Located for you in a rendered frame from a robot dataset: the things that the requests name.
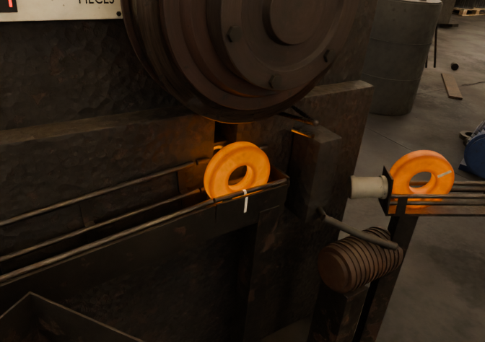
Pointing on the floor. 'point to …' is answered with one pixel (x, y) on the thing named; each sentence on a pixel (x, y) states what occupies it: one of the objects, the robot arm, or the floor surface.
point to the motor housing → (348, 283)
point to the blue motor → (475, 153)
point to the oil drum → (399, 50)
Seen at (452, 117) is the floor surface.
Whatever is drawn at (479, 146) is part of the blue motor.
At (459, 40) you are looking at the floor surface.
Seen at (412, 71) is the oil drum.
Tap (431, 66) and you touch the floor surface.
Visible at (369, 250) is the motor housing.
